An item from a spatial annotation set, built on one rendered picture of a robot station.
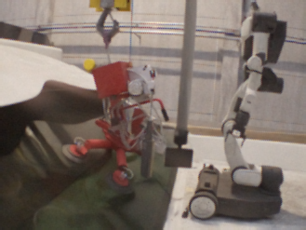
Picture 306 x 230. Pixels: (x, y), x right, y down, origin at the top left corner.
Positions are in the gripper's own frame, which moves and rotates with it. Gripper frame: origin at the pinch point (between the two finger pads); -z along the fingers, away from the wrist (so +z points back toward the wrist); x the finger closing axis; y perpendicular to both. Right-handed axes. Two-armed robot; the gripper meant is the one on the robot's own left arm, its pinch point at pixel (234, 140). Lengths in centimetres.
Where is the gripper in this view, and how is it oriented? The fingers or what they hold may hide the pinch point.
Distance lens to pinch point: 159.7
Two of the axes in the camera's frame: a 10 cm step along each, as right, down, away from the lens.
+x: -9.1, -3.1, 2.6
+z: 2.6, -9.4, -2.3
